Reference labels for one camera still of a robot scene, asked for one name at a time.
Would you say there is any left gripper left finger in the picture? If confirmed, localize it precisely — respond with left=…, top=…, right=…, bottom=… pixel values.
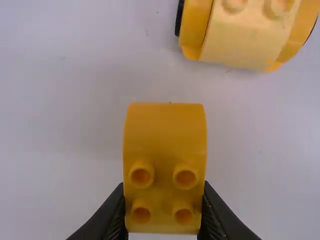
left=64, top=181, right=130, bottom=240

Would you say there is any yellow toy car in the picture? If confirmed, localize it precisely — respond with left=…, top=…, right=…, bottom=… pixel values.
left=174, top=0, right=318, bottom=75

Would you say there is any yellow toy brick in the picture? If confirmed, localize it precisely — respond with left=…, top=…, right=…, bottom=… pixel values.
left=122, top=101, right=209, bottom=236

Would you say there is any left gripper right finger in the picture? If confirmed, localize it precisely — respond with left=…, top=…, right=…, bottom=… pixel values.
left=196, top=179, right=256, bottom=240

